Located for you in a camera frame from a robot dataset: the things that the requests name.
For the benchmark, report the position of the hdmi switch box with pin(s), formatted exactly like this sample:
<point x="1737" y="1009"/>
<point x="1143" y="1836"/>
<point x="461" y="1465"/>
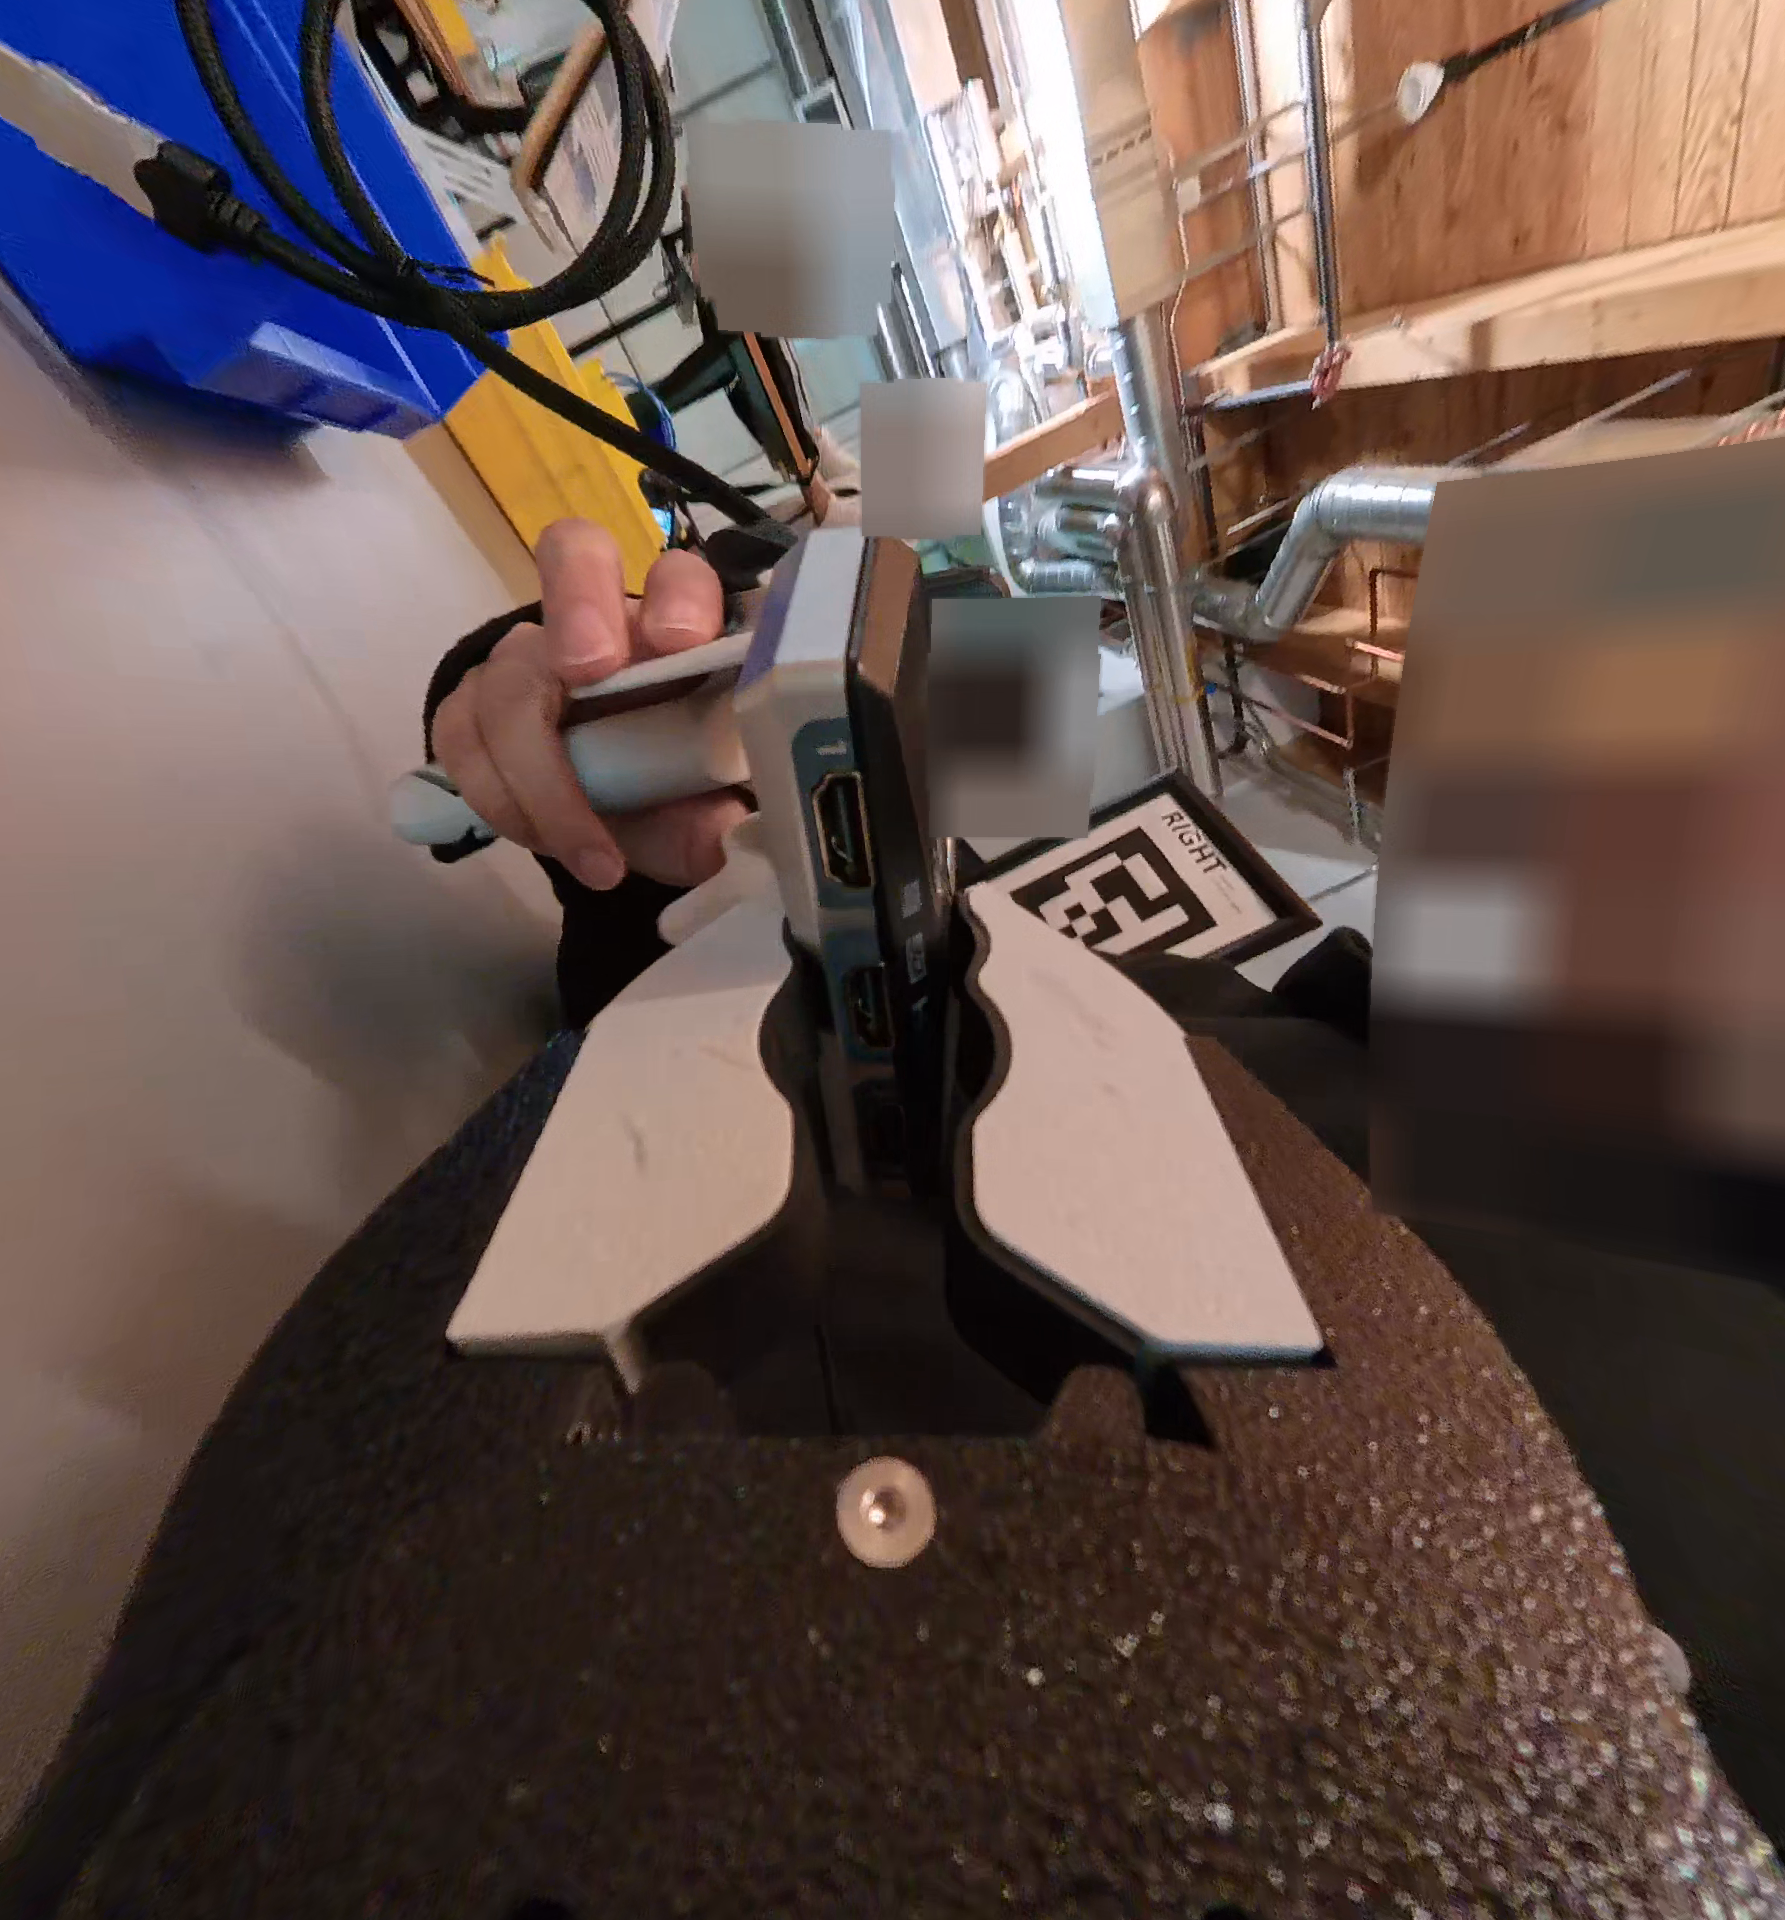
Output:
<point x="831" y="675"/>

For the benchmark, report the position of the blue plastic bin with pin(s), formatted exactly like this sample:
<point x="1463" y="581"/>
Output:
<point x="82" y="270"/>

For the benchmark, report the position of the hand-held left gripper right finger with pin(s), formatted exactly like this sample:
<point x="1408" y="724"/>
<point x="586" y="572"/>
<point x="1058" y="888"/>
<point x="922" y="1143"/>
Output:
<point x="1117" y="1169"/>

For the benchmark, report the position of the person's right hand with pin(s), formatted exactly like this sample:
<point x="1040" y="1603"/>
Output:
<point x="510" y="733"/>

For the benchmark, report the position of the black framed printed tag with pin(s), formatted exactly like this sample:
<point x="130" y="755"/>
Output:
<point x="1131" y="901"/>

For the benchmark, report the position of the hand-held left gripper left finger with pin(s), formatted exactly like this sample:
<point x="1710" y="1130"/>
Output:
<point x="639" y="1155"/>

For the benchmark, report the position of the silver metal pipe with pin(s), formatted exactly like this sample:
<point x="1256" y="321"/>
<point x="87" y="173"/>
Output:
<point x="1154" y="601"/>

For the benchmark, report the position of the yellow plastic bin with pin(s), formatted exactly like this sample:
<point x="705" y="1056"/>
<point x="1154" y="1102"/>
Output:
<point x="534" y="434"/>

